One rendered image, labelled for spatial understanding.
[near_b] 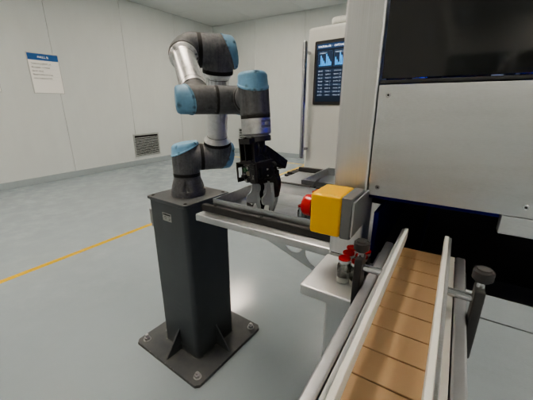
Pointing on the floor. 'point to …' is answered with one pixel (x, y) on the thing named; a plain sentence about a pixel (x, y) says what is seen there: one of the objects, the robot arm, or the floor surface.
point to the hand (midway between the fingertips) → (267, 208)
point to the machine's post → (357, 117)
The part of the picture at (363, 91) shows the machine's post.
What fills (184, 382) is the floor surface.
